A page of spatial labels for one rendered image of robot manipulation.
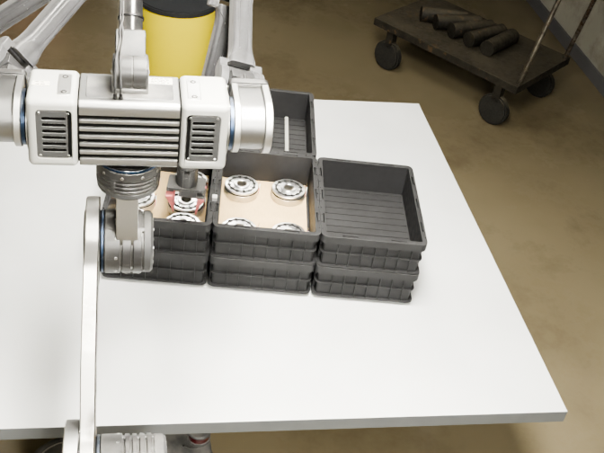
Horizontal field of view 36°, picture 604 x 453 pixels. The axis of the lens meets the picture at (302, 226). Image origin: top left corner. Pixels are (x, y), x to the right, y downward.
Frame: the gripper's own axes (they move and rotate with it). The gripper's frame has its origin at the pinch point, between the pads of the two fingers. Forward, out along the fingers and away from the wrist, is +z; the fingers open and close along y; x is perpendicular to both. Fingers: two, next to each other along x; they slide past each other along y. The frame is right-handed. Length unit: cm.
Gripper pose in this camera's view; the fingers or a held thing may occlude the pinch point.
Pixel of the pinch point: (184, 209)
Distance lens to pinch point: 258.5
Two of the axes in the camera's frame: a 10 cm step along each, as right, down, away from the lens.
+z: -1.4, 7.9, 5.9
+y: -9.9, -1.1, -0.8
